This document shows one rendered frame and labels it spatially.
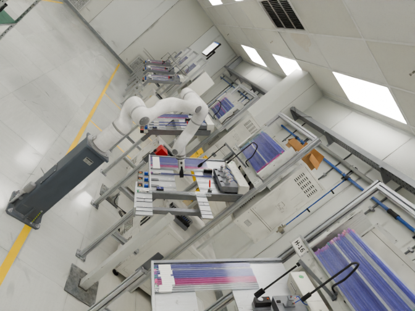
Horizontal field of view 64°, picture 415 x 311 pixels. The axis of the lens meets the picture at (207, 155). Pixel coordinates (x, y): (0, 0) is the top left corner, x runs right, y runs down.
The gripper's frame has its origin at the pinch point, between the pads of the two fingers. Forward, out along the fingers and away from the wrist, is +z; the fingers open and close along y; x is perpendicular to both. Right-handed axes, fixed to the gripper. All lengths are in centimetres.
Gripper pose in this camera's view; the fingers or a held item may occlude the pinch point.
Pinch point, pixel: (181, 174)
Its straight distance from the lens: 276.5
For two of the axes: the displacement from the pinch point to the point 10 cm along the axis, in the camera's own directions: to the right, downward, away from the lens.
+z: 0.2, 9.2, 3.8
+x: -9.9, 0.8, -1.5
